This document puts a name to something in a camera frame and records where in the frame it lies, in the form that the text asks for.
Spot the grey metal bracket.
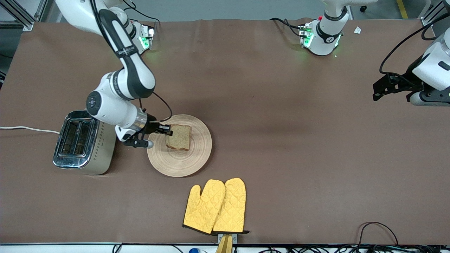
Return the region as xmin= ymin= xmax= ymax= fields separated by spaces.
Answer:
xmin=217 ymin=233 xmax=238 ymax=244

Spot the brown toast slice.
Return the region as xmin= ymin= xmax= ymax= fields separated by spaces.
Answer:
xmin=165 ymin=124 xmax=192 ymax=151

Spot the yellow quilted oven mitt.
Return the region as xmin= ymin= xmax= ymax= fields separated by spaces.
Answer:
xmin=212 ymin=178 xmax=250 ymax=235
xmin=183 ymin=180 xmax=226 ymax=235

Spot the round wooden plate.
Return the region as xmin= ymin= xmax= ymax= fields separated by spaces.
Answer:
xmin=147 ymin=114 xmax=213 ymax=177

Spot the white toaster power cable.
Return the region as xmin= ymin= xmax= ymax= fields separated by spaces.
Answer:
xmin=0 ymin=126 xmax=60 ymax=135

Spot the black looped cable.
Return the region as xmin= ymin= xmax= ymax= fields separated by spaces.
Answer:
xmin=358 ymin=222 xmax=399 ymax=246

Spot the brown table cover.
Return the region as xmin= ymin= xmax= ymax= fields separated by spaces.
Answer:
xmin=0 ymin=18 xmax=450 ymax=245

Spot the black right arm base cable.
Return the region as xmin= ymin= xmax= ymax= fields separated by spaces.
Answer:
xmin=121 ymin=0 xmax=160 ymax=25

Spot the yellow wooden clamp piece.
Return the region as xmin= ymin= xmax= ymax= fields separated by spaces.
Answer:
xmin=215 ymin=235 xmax=233 ymax=253

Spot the black arm base cable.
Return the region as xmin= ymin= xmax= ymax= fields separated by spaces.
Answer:
xmin=121 ymin=0 xmax=160 ymax=25
xmin=270 ymin=17 xmax=304 ymax=38

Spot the aluminium frame profile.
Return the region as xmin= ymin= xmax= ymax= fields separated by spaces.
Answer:
xmin=420 ymin=0 xmax=450 ymax=27
xmin=0 ymin=0 xmax=53 ymax=31

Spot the chrome and cream toaster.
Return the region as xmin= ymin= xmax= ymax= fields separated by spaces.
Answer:
xmin=53 ymin=110 xmax=117 ymax=175

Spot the black left arm base cable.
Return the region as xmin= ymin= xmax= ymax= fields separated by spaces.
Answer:
xmin=270 ymin=17 xmax=304 ymax=38

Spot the black cable bundle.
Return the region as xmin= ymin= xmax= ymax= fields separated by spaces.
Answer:
xmin=232 ymin=244 xmax=450 ymax=253

